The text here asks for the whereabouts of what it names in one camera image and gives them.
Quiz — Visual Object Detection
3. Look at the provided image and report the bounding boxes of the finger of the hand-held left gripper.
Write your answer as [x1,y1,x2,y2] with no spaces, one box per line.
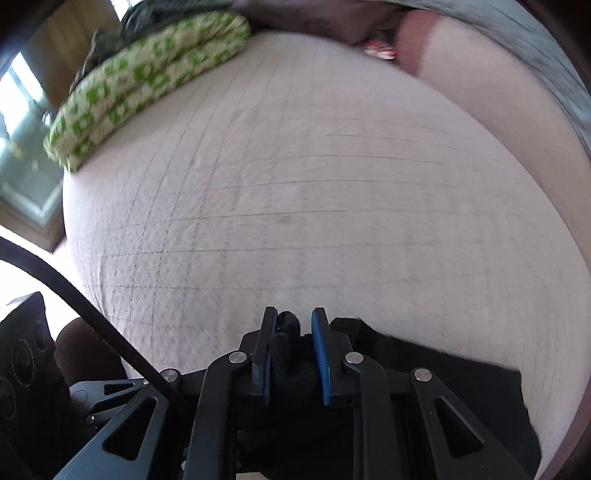
[69,377,154,428]

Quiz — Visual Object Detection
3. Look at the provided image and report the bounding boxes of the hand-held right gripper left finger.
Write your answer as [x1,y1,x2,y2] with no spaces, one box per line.
[55,306,278,480]

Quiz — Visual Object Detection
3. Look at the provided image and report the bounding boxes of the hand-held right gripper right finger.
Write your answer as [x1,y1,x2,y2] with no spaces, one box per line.
[311,307,532,480]

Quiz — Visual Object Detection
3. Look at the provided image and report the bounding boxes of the black pants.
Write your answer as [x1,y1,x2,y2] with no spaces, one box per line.
[235,310,542,480]

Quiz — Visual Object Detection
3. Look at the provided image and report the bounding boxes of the pink quilted bed cover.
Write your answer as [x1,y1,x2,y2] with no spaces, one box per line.
[62,28,591,462]

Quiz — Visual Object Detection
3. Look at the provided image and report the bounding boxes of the window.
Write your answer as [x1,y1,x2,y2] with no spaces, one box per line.
[0,51,66,228]

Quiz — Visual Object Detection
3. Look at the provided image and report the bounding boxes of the green patterned folded quilt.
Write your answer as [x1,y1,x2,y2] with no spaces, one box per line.
[44,11,253,174]

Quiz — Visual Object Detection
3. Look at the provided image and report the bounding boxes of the red white small object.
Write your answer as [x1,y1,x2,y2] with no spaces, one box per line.
[362,33,399,62]

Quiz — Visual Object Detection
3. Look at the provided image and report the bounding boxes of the wooden cabinet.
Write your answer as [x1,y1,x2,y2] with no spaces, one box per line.
[25,0,122,110]

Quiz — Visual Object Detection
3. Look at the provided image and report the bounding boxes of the dark camouflage cloth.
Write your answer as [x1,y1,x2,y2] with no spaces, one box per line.
[71,0,234,88]

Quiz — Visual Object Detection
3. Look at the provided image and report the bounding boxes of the grey blanket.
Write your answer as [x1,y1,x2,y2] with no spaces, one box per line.
[399,0,591,155]

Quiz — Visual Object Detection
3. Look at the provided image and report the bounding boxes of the black cable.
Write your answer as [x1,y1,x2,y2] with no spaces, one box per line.
[0,236,183,407]

